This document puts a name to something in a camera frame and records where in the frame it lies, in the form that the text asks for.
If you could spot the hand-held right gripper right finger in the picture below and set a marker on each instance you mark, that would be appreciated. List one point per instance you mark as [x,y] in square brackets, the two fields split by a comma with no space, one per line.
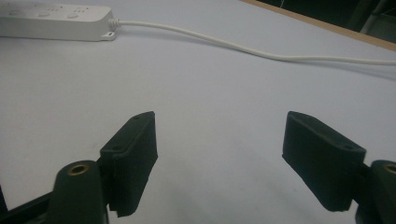
[320,161]

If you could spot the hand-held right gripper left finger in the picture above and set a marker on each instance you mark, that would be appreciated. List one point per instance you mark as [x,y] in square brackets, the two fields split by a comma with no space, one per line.
[130,161]

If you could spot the white power strip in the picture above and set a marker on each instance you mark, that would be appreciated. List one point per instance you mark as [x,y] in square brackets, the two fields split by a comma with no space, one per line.
[53,20]

